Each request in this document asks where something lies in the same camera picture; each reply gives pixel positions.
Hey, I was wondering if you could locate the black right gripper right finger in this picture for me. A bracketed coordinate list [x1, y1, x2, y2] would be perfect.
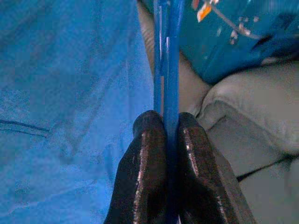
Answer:
[174, 112, 255, 224]

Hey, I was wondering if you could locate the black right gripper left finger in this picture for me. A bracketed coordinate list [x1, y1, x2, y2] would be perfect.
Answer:
[104, 111, 170, 224]

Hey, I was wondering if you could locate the blue plastic hanger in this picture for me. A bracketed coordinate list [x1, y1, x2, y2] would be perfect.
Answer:
[163, 0, 182, 224]

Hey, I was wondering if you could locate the grey green sofa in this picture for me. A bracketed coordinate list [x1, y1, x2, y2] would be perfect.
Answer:
[136, 0, 299, 224]

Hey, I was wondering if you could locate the blue shirt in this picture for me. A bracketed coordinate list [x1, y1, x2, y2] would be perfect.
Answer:
[0, 0, 157, 224]

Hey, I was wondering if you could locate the blue hard suitcase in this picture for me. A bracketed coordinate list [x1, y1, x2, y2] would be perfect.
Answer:
[177, 0, 299, 86]

